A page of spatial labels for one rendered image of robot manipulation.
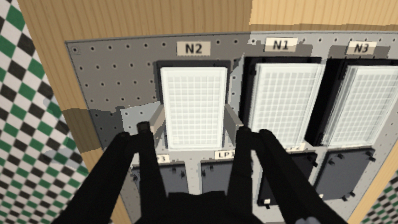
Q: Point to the black l-shaped locator bracket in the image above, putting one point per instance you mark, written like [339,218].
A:
[333,74]

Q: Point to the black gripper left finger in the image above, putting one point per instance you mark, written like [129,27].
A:
[96,198]

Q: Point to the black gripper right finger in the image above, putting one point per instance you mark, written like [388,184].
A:
[298,201]

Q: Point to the dark grey plate nest frame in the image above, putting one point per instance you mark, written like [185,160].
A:
[193,63]

